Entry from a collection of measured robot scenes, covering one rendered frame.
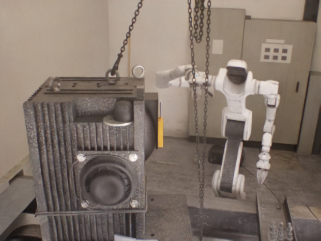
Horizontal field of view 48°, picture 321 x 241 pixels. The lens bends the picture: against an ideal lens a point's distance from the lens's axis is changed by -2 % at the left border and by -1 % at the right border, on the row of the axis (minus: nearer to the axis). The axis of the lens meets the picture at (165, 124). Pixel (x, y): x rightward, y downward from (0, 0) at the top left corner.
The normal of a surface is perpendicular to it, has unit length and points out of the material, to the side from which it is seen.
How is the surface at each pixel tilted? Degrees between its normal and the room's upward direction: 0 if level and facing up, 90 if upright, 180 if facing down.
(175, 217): 0
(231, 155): 62
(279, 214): 0
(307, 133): 90
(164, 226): 0
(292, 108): 90
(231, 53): 90
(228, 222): 90
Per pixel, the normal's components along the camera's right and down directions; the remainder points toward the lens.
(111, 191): 0.04, 0.38
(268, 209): 0.02, -0.93
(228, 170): -0.31, -0.12
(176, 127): -0.18, 0.37
